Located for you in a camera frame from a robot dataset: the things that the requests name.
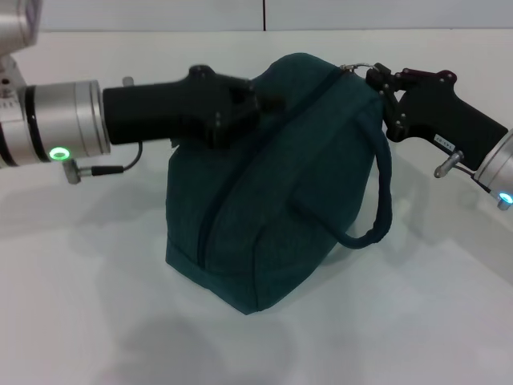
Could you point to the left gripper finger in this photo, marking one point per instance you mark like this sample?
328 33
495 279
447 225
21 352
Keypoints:
252 104

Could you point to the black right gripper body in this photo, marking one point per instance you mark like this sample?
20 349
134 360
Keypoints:
445 116

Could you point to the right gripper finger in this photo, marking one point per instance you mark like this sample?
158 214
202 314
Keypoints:
401 78
393 112

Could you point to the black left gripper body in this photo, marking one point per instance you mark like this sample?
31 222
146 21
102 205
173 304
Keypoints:
160 112

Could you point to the dark teal lunch bag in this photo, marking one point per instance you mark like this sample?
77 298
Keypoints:
280 192

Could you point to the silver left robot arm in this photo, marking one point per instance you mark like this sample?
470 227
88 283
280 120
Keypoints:
52 120

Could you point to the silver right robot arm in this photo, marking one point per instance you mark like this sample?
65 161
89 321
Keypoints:
499 168

